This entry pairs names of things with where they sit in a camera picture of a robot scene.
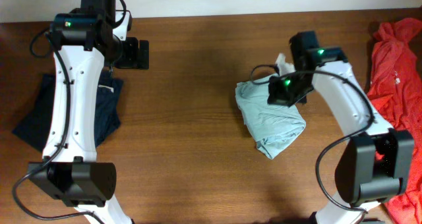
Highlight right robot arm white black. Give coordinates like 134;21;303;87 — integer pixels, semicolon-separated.
268;31;414;223

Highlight red t-shirt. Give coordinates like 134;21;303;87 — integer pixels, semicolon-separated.
367;18;421;224

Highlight dark navy folded garment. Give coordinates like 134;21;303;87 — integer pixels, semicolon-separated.
12;71;123;152

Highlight light blue t-shirt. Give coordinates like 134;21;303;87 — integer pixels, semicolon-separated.
235;76;306;159

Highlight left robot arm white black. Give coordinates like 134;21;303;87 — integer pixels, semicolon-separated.
26;0;149;223

